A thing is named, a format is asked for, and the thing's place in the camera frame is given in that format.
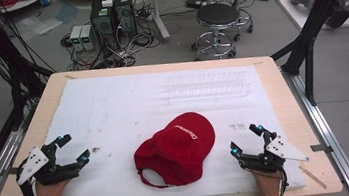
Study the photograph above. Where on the red baseball cap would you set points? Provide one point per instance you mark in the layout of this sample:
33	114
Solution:
177	148

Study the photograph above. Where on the white foam mat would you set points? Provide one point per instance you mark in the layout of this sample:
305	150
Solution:
131	116

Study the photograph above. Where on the clear plastic compartment box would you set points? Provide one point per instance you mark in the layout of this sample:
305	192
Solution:
208	85

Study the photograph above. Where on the white floor platform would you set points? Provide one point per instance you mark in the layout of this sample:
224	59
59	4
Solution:
319	6

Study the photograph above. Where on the round white table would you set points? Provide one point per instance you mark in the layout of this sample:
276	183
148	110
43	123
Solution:
21	2

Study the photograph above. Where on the black computer tower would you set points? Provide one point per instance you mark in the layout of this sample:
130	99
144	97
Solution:
125	13
103	21

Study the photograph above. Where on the white metal table leg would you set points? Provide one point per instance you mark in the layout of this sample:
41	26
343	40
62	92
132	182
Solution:
159	15

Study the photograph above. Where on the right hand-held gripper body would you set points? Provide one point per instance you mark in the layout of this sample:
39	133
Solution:
284	150

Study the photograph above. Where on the thin wooden stick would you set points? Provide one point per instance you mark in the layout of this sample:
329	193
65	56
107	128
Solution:
313	177

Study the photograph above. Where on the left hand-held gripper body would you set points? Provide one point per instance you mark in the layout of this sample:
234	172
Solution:
31	164

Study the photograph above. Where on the person's right hand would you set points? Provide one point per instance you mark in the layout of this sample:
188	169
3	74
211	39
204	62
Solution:
269	183

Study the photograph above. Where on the black metal frame post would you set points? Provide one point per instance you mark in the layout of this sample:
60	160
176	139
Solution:
2	48
317	16

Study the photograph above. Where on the grey bench power supply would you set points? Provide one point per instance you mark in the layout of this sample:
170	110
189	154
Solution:
76	38
87	37

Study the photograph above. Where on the grey metal bracket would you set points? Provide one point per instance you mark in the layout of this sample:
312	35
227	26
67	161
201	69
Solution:
321	148

